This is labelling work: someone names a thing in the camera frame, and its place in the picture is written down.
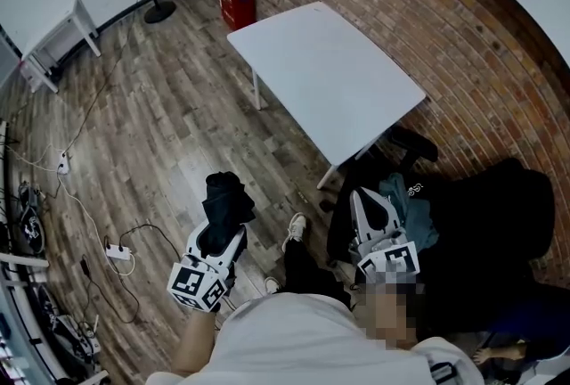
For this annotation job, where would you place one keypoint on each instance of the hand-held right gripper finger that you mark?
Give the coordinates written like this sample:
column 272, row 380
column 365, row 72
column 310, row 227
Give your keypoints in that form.
column 389, row 214
column 358, row 214

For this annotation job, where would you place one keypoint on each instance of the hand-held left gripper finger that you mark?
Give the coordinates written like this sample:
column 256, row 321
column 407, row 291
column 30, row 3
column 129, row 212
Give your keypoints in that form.
column 236, row 245
column 193, row 240

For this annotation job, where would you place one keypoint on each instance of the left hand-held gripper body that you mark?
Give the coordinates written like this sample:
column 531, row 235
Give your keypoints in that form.
column 196, row 283

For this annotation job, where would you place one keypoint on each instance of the cluttered equipment shelf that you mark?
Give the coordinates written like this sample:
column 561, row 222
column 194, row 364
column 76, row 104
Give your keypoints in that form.
column 31, row 231

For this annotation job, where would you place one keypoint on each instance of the person's white left shoe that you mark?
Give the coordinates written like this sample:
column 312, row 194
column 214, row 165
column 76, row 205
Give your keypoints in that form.
column 271, row 285

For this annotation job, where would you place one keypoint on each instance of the person's white shoe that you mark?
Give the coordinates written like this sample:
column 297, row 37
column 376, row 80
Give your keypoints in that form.
column 271, row 285
column 296, row 227

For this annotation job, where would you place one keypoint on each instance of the long white power strip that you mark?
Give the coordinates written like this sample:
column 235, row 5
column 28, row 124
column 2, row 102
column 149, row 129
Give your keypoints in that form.
column 119, row 251

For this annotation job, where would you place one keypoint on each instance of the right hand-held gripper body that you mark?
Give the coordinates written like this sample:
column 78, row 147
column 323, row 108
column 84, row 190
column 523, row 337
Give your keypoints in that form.
column 392, row 260

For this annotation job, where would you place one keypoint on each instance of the blue jeans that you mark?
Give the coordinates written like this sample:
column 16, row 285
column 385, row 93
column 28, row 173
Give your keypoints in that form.
column 418, row 214

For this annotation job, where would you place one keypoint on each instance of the person's black trousers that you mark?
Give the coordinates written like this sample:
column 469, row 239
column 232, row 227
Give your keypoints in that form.
column 307, row 272

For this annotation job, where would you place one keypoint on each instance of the person's white right shoe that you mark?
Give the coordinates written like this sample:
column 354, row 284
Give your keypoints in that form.
column 296, row 227

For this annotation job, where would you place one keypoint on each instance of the person's right forearm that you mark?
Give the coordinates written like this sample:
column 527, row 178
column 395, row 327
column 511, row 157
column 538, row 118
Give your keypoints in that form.
column 389, row 316

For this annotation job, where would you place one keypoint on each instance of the white metal desk frame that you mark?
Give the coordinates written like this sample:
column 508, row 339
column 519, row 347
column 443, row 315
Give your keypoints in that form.
column 78, row 20

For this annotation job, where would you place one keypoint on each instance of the person's left forearm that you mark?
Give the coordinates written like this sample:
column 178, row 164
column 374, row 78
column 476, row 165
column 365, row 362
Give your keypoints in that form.
column 193, row 343

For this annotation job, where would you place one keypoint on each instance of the white table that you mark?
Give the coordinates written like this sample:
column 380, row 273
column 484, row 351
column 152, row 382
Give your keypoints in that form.
column 325, row 80

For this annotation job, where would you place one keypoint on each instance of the red box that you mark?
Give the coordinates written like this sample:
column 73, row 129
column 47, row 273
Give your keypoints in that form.
column 238, row 0

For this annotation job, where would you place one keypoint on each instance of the person's white shirt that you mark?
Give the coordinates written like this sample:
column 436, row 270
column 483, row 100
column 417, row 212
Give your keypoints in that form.
column 303, row 343

